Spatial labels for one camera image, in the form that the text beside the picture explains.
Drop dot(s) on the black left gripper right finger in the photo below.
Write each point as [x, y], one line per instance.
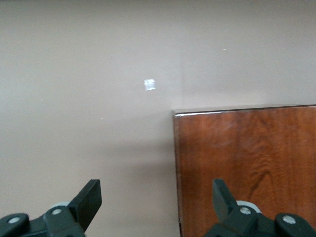
[222, 207]

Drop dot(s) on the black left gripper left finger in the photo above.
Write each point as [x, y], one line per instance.
[86, 205]

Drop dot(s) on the dark brown wooden cabinet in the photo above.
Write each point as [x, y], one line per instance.
[247, 153]

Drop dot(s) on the brown table cover sheet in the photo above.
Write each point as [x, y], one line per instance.
[74, 74]

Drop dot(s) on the small square tape piece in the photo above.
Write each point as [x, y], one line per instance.
[149, 84]

